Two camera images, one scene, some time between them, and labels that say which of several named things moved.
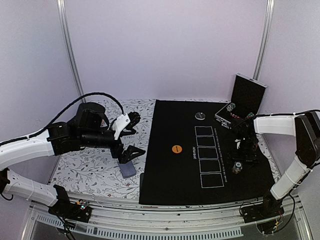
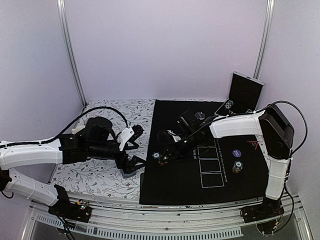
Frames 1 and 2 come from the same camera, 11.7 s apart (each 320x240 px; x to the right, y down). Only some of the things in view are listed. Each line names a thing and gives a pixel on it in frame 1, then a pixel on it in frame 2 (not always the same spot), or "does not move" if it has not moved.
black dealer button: x=200 y=116 does not move
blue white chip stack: x=237 y=168 does not move
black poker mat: x=188 y=158 does not move
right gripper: x=253 y=159 → x=173 y=156
